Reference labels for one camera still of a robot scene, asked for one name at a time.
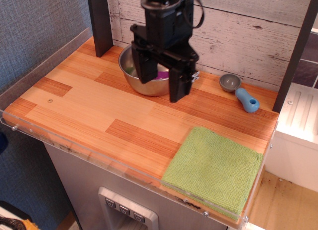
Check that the white toy sink unit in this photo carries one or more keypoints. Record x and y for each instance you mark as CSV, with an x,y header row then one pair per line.
x,y
294,155

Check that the orange object bottom left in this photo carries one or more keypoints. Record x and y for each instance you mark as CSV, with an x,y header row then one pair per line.
x,y
30,225

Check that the blue grey scoop brush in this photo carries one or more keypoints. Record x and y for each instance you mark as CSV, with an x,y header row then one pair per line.
x,y
232,83

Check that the purple toy eggplant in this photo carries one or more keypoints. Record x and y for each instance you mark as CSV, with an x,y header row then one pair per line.
x,y
163,72

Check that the dark right frame post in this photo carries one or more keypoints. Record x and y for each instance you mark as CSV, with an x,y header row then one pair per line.
x,y
296,55

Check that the grey toy fridge cabinet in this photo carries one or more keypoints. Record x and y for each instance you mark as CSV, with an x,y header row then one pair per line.
x,y
82,179

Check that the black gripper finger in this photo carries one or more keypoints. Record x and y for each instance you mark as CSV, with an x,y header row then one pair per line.
x,y
146,66
181,78

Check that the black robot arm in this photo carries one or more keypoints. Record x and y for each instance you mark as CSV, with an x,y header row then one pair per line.
x,y
168,4

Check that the green cloth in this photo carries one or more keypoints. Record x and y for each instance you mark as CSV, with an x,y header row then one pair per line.
x,y
215,171

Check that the stainless steel bowl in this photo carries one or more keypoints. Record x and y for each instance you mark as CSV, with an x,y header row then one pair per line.
x,y
151,88

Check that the silver dispenser button panel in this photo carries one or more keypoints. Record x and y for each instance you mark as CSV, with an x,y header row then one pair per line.
x,y
122,213

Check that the dark left frame post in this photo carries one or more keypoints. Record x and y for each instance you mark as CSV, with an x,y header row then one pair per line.
x,y
101,26

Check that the dark frame post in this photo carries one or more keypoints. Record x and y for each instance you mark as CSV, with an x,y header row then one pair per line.
x,y
101,26
296,55

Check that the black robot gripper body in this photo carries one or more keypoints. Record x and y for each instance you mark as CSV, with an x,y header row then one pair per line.
x,y
166,35

